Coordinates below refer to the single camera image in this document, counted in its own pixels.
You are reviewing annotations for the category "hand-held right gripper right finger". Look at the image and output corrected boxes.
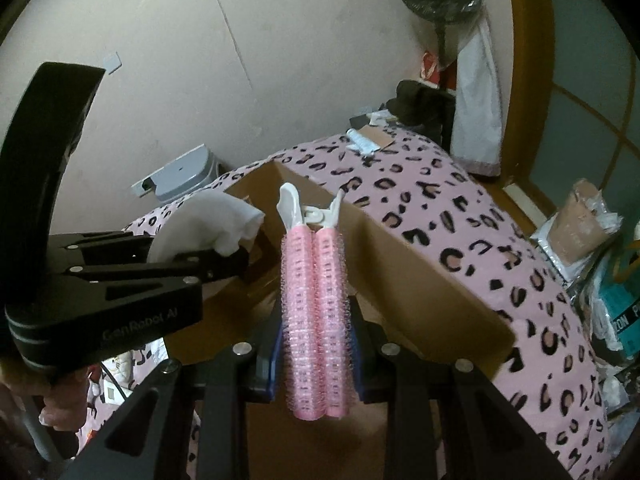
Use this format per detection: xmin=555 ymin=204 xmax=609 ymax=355
xmin=347 ymin=296 xmax=573 ymax=480

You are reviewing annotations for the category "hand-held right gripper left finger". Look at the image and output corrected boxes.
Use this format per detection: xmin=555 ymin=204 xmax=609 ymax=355
xmin=62 ymin=295 xmax=288 ymax=480

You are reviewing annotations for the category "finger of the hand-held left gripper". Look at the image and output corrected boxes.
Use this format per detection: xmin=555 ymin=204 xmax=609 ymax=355
xmin=49 ymin=230 xmax=156 ymax=266
xmin=65 ymin=247 xmax=251 ymax=311

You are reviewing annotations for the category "pink hair roller clip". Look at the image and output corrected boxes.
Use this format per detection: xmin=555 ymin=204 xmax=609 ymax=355
xmin=276 ymin=182 xmax=358 ymax=421

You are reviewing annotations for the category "white cloth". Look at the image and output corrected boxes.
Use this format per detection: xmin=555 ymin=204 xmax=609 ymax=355
xmin=147 ymin=191 xmax=266 ymax=263

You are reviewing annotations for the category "brown cardboard box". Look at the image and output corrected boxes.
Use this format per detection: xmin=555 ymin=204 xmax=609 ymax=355
xmin=165 ymin=160 xmax=516 ymax=480

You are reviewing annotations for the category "person's left hand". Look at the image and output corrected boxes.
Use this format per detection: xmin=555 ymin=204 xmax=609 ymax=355
xmin=40 ymin=366 xmax=101 ymax=433

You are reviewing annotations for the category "pink leopard print blanket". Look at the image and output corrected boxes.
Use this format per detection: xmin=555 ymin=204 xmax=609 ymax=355
xmin=85 ymin=130 xmax=611 ymax=480

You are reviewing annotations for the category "small white tube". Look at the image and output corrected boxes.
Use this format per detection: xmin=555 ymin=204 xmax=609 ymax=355
xmin=346 ymin=129 xmax=382 ymax=155

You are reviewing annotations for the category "brown cardboard sheet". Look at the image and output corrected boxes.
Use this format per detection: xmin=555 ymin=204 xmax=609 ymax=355
xmin=350 ymin=122 xmax=401 ymax=153

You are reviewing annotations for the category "brown wrapped package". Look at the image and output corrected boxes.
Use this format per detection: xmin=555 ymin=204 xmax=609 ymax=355
xmin=547 ymin=178 xmax=623 ymax=273

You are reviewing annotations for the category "black cloth pile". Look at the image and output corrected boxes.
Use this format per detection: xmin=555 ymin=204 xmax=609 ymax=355
xmin=387 ymin=80 xmax=453 ymax=146

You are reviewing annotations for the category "teal shopping bag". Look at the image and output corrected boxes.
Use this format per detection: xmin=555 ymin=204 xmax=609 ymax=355
xmin=592 ymin=250 xmax=640 ymax=371

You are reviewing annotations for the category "white hanging towel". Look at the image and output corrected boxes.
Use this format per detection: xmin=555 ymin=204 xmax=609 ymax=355
xmin=452 ymin=7 xmax=502 ymax=177

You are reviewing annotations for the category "red box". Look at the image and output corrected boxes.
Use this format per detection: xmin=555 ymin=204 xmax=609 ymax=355
xmin=420 ymin=50 xmax=458 ymax=92

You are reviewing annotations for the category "wooden framed sliding door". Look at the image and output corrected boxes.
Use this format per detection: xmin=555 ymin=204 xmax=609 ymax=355
xmin=505 ymin=0 xmax=640 ymax=221

